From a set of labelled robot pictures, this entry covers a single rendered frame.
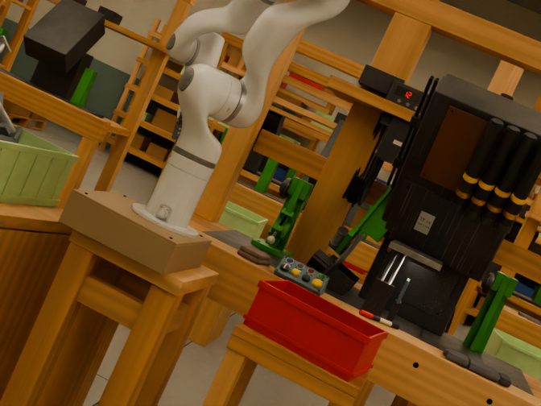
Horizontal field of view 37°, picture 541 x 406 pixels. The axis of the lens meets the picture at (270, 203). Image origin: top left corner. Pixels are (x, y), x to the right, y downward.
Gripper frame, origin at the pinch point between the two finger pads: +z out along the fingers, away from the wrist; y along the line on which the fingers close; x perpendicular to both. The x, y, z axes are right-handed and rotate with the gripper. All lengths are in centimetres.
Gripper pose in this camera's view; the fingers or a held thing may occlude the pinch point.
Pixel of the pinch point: (179, 140)
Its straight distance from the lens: 227.2
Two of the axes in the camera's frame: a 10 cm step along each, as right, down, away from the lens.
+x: -9.6, -2.7, 0.1
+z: -2.7, 9.5, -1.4
